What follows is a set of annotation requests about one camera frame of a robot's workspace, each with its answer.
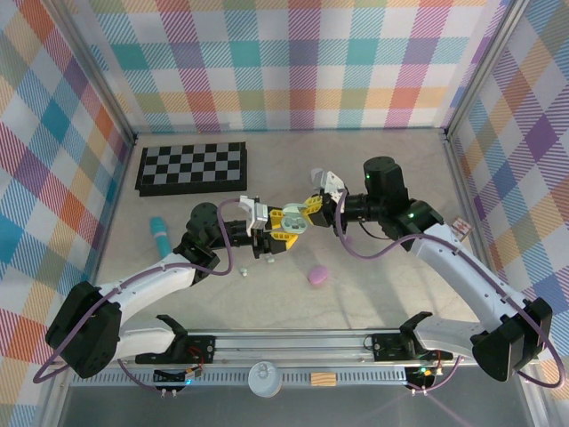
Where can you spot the mint green earbud case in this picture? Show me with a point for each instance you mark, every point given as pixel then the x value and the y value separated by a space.
pixel 295 222

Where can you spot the white earbud charging case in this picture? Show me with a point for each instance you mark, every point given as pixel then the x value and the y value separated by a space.
pixel 316 175

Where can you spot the purple earbud charging case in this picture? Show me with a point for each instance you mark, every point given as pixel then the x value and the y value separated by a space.
pixel 318 275

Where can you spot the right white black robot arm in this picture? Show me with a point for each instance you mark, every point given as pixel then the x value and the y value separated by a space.
pixel 467 271

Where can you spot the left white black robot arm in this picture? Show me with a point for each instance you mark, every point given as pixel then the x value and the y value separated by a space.
pixel 146 280

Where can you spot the teal cylinder tube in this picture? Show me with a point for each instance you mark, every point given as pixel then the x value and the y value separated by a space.
pixel 160 236

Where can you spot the black grey chessboard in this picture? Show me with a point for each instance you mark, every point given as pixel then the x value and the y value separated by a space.
pixel 191 169

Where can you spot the playing card box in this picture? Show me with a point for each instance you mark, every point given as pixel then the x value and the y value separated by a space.
pixel 463 227

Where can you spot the perforated metal strip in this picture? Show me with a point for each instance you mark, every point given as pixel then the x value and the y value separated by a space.
pixel 293 378

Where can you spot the small wooden block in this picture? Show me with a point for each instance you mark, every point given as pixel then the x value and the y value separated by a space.
pixel 323 379

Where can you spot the left small circuit board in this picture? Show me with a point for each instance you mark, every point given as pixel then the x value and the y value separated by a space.
pixel 178 377

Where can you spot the small circuit board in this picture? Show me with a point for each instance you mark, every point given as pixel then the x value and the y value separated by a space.
pixel 422 376
pixel 178 377

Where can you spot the grey metal panel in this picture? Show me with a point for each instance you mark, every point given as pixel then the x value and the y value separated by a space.
pixel 311 409

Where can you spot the right small circuit board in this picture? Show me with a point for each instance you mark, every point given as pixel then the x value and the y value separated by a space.
pixel 422 376

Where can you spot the right aluminium side rail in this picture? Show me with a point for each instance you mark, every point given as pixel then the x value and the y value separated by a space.
pixel 462 182

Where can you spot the aluminium mounting rail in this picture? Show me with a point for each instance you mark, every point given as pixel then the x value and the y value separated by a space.
pixel 289 347

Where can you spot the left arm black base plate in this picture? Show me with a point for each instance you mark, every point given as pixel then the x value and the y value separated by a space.
pixel 200 347

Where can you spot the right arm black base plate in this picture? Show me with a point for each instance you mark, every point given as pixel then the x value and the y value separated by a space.
pixel 387 347

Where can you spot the right aluminium frame post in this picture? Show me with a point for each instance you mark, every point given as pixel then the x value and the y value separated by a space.
pixel 484 66

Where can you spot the aluminium frame post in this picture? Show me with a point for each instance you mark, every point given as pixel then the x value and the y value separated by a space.
pixel 100 73
pixel 484 66

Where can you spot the left aluminium frame post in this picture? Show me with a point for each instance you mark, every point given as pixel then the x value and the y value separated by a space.
pixel 100 73

